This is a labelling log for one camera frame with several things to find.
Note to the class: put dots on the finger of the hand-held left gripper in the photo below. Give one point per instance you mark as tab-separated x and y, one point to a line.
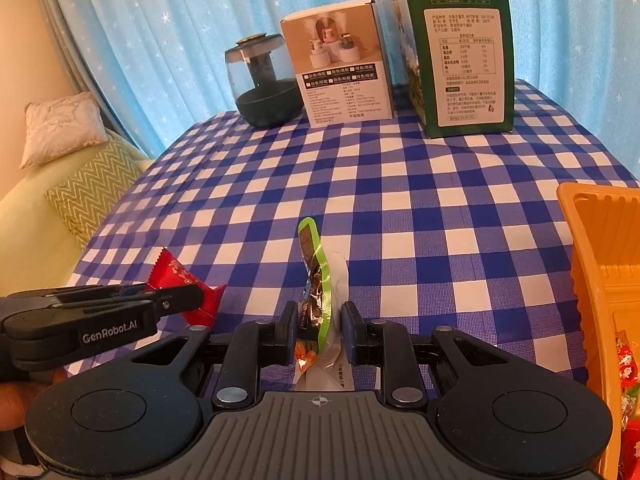
100	294
175	300

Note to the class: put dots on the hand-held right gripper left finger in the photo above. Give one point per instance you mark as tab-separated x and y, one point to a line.
287	335

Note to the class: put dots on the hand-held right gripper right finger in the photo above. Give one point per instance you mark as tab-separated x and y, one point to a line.
350	335

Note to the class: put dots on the large red snack packet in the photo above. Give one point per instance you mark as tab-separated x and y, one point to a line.
172	272

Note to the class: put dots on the white green snack pouch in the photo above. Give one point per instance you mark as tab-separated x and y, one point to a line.
317	280

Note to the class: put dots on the orange plastic basket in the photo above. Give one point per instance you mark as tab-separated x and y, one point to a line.
590	270

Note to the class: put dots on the clear plastic snack packet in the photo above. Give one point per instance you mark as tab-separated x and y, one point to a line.
631	410

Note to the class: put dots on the person's left hand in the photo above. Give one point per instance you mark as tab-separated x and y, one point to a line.
25	400

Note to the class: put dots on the light green sofa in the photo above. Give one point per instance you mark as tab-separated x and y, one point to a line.
35	240

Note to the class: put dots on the green chevron pillow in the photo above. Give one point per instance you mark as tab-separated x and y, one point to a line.
95	190

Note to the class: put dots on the blue white checkered tablecloth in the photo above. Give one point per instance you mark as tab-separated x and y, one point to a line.
425	210

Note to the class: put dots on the white pillow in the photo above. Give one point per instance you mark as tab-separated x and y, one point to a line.
62	130

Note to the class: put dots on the dark green glass humidifier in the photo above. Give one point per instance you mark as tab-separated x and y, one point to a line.
262	95

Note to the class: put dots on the beige cardboard box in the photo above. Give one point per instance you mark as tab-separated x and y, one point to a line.
340	75

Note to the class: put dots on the grey curtain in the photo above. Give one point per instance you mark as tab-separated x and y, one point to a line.
65	35

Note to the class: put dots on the blue starry curtain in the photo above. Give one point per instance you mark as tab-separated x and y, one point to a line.
175	35

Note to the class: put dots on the green cardboard box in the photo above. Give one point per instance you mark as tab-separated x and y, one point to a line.
465	60

